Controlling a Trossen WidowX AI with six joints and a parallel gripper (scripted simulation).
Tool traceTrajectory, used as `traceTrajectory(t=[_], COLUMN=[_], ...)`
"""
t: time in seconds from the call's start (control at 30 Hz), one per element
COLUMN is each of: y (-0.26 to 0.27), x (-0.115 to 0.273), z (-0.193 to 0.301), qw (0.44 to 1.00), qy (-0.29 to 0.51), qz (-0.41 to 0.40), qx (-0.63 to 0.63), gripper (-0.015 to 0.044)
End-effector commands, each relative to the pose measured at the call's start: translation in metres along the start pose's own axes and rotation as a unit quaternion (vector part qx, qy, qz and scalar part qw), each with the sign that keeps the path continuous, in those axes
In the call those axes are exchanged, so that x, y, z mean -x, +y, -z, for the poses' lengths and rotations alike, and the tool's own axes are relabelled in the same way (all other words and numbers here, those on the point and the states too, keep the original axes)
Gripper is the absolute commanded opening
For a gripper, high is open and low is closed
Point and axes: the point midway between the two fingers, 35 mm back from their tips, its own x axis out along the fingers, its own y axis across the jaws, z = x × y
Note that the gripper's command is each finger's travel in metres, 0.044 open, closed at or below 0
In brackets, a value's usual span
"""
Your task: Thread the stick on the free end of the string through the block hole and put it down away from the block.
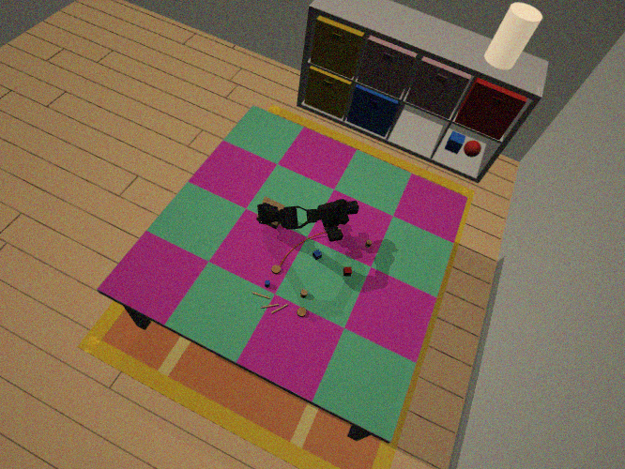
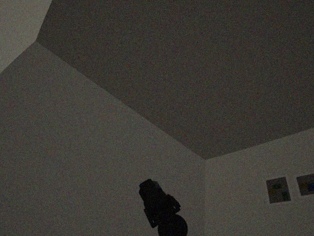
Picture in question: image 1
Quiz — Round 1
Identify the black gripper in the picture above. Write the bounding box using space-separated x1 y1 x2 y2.
317 204 343 242

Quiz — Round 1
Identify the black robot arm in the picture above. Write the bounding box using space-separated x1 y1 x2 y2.
257 199 359 230

